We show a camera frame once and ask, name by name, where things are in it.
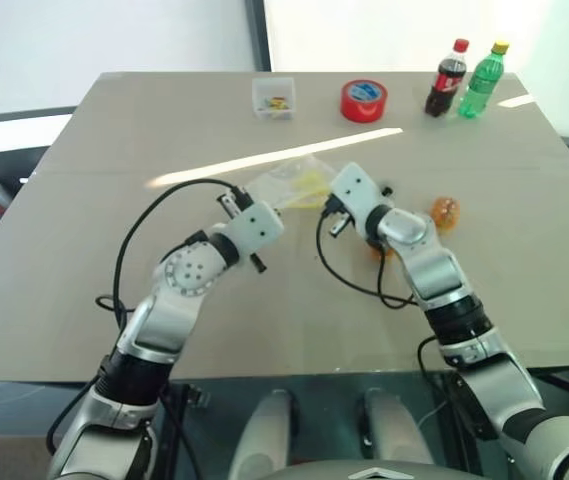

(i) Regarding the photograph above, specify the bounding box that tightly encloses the clear plastic bag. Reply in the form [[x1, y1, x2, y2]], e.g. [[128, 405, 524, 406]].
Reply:
[[244, 153, 338, 212]]

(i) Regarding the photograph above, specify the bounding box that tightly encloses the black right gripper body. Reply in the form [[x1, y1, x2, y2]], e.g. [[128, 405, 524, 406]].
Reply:
[[324, 183, 395, 240]]

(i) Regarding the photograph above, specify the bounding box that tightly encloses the black shoulder cable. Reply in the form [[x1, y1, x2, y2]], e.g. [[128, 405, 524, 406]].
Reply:
[[45, 369, 111, 454], [415, 333, 446, 375]]

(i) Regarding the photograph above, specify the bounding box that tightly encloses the orange wrapped snack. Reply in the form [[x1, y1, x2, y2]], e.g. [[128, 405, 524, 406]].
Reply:
[[429, 195, 464, 234], [367, 244, 396, 264]]

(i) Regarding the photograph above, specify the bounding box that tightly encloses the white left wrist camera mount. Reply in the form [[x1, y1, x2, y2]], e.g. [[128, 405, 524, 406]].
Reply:
[[223, 201, 286, 257]]

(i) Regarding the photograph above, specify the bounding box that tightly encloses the dark window frame post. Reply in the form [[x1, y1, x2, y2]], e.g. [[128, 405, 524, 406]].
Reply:
[[249, 0, 274, 72]]

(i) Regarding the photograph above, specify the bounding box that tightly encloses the clear plastic box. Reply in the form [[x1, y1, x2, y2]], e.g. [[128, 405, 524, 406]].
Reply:
[[251, 75, 299, 121]]

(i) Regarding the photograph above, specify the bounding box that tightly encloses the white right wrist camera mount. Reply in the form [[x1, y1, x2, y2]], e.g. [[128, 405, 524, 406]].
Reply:
[[328, 162, 394, 240]]

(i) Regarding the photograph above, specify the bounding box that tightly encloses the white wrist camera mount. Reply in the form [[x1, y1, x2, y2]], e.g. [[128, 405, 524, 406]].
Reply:
[[328, 162, 394, 240], [223, 201, 286, 257]]

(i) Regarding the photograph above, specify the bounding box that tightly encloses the green bottle yellow cap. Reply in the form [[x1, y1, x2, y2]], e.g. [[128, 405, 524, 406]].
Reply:
[[457, 40, 510, 121]]

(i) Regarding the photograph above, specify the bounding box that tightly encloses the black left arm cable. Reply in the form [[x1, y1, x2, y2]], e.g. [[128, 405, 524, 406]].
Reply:
[[94, 178, 245, 321]]

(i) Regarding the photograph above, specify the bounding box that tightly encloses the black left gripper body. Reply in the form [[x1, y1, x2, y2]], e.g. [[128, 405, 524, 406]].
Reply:
[[216, 185, 269, 274]]

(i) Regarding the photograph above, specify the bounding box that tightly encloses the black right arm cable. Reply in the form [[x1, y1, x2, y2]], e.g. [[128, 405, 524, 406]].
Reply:
[[315, 199, 423, 309]]

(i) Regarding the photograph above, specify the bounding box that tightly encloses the red tape roll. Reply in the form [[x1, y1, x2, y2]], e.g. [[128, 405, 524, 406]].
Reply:
[[338, 78, 388, 123]]

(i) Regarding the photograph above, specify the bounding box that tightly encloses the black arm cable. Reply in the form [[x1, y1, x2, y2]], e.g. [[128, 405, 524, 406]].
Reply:
[[315, 199, 423, 309], [94, 178, 245, 321]]

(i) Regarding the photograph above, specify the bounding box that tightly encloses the dark rounded torso cover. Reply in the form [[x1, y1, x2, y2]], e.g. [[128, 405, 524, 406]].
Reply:
[[258, 462, 470, 480]]

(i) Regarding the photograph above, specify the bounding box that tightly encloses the grey rounded robot leg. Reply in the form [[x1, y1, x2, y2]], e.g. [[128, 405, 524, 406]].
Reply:
[[362, 387, 435, 480], [227, 389, 299, 480]]

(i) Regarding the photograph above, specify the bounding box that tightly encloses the cola bottle red cap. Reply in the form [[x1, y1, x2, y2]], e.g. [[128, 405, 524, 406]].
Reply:
[[423, 38, 470, 119]]

